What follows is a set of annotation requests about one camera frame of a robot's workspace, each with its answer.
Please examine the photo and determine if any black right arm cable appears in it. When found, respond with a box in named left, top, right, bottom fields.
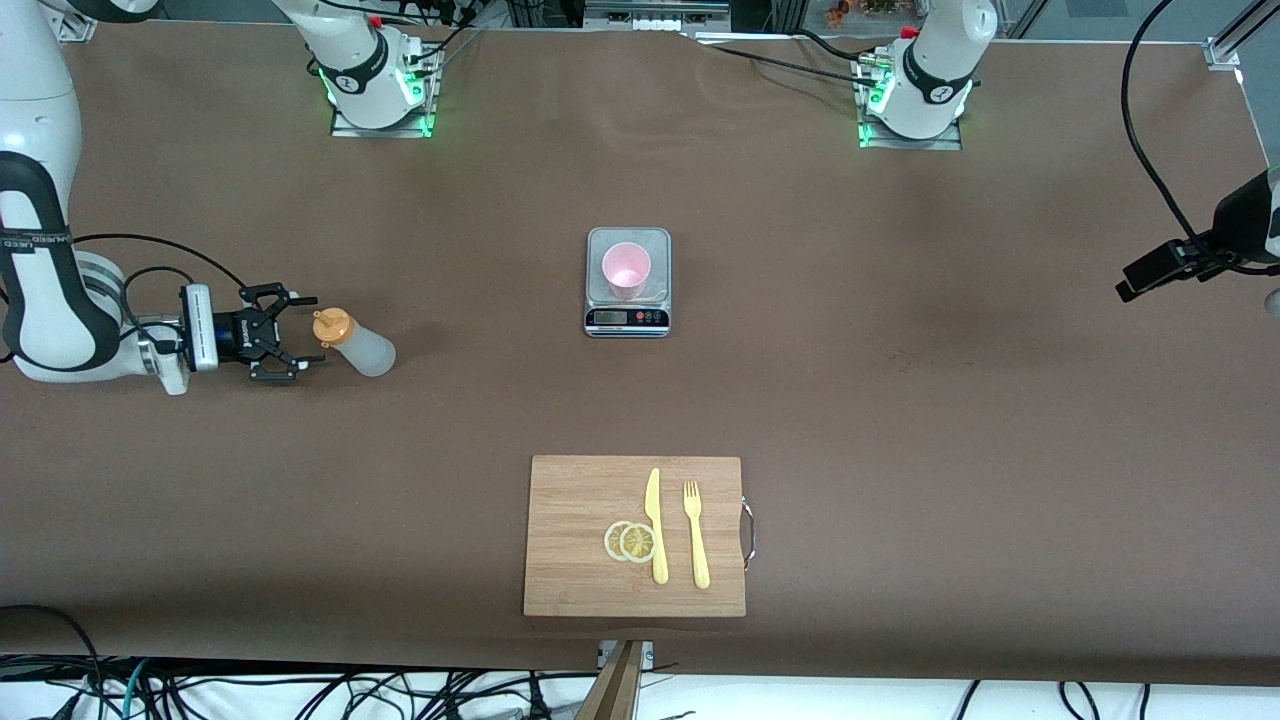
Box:
left=70, top=233, right=251, bottom=356

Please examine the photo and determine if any black base cable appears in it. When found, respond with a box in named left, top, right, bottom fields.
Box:
left=683, top=33, right=886, bottom=86

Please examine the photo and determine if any white power strip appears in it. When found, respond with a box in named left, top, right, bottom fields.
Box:
left=585, top=0, right=731, bottom=31

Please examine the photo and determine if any yellow plastic fork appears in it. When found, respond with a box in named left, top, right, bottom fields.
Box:
left=683, top=480, right=712, bottom=590

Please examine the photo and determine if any brown table cover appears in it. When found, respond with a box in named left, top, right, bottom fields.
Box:
left=0, top=18, right=1280, bottom=687

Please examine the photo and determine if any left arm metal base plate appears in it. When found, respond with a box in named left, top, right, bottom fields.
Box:
left=858, top=95, right=963, bottom=151

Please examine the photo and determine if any translucent sauce bottle orange cap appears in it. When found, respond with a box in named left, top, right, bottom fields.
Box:
left=312, top=307, right=398, bottom=379

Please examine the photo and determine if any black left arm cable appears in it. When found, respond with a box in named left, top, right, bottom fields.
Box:
left=1121, top=0, right=1206, bottom=246

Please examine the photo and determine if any wooden beam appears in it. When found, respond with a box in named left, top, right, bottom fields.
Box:
left=575, top=640, right=641, bottom=720

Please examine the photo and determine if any bamboo cutting board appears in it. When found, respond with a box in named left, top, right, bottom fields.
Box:
left=523, top=455, right=747, bottom=618

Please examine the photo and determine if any teal floor cable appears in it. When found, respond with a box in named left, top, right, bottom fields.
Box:
left=120, top=658, right=151, bottom=719

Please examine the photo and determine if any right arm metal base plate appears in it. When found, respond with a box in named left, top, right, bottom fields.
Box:
left=330, top=45, right=441, bottom=139

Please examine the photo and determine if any yellow plastic knife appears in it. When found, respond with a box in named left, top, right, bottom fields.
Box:
left=644, top=467, right=670, bottom=586

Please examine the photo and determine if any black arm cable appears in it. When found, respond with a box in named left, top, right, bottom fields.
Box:
left=70, top=233, right=251, bottom=356
left=1121, top=0, right=1206, bottom=246

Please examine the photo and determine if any silver digital kitchen scale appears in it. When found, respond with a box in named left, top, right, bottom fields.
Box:
left=584, top=227, right=673, bottom=339

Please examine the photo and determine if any black looped floor cable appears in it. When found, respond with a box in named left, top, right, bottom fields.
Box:
left=0, top=604, right=101, bottom=691

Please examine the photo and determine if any pink plastic cup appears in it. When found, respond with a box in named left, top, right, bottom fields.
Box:
left=601, top=241, right=653, bottom=303

